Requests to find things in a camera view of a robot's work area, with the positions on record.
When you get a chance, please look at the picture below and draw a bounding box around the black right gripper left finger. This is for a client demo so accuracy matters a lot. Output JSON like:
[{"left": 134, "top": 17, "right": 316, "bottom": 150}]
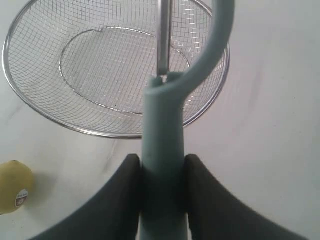
[{"left": 35, "top": 154, "right": 142, "bottom": 240}]

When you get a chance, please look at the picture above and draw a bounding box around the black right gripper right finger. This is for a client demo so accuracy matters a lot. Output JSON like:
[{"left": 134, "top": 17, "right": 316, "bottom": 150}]
[{"left": 184, "top": 154, "right": 305, "bottom": 240}]

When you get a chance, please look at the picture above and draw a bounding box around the teal handled peeler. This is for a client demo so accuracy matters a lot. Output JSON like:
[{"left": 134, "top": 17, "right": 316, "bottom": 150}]
[{"left": 140, "top": 0, "right": 235, "bottom": 240}]

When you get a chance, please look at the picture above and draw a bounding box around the yellow lemon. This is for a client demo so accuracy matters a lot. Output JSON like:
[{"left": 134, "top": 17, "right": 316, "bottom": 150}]
[{"left": 0, "top": 160, "right": 35, "bottom": 215}]

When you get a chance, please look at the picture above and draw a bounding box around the oval wire mesh basket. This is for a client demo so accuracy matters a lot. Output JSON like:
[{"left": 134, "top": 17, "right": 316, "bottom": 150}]
[{"left": 2, "top": 0, "right": 231, "bottom": 140}]

